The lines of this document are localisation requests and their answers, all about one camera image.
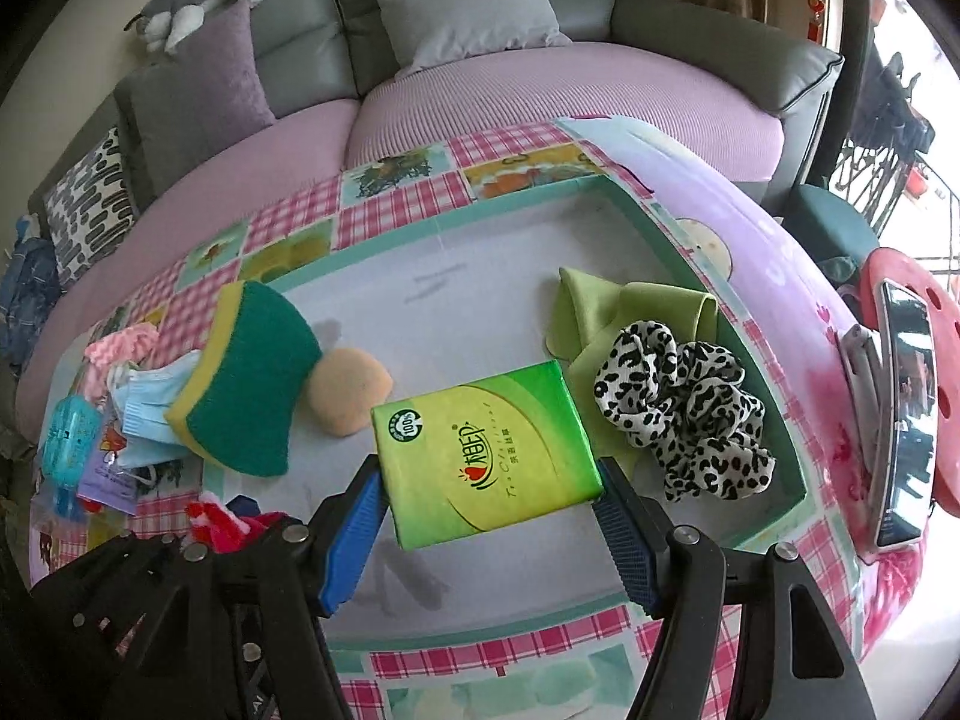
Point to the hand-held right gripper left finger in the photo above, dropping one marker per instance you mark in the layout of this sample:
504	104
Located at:
349	540

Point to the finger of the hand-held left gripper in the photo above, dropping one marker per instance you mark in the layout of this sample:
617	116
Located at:
112	585
241	506

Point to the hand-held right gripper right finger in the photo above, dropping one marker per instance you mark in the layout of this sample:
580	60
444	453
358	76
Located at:
626	540

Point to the red white fuzzy scrunchie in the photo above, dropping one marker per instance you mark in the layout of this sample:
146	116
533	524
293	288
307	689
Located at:
210	521

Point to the yellow green sponge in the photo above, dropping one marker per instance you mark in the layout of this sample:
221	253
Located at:
255	375

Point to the leopard print scrunchie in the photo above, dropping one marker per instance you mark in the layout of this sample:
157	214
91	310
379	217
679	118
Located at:
675	405

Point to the round beige puff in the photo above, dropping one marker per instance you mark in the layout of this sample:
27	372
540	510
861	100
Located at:
345	390

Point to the green tissue pack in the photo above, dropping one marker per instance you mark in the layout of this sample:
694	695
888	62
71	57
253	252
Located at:
487	457

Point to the pink knitted cloth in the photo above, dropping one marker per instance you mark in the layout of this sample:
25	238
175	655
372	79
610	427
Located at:
112	349

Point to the light green cloth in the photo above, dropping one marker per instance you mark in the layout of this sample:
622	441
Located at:
600	315

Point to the teal rimmed white tray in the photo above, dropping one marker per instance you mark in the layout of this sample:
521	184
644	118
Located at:
465	270

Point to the purple packet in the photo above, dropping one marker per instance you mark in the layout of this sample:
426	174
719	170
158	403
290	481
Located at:
105	484

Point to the blue face mask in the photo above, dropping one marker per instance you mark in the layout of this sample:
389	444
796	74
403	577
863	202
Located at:
146	412

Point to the teal fabric storage box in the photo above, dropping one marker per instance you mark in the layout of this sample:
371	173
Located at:
67	442

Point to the grey metal stand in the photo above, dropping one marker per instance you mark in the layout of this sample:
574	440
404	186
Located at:
859	382

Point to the blue clothing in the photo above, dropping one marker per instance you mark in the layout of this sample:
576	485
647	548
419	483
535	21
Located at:
26	292

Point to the silver framed mirror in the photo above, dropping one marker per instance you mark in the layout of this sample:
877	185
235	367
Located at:
907	405

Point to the cartoon printed blanket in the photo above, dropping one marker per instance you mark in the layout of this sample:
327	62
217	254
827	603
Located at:
772	255

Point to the black white patterned cushion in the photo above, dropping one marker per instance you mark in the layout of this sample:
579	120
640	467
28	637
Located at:
86	210

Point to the dark green stool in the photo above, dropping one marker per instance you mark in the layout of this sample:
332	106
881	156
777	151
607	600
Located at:
825	225

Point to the pink plastic stool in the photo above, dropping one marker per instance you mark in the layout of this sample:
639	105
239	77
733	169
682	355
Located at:
945	315

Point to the purple cushion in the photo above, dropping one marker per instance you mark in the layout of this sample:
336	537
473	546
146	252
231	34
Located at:
210	105

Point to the grey sofa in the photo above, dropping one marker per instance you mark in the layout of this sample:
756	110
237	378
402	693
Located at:
300	67

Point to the black metal railing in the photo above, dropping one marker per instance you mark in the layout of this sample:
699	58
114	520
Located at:
892	105

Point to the light grey cushion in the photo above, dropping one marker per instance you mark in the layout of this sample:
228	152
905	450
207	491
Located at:
465	7

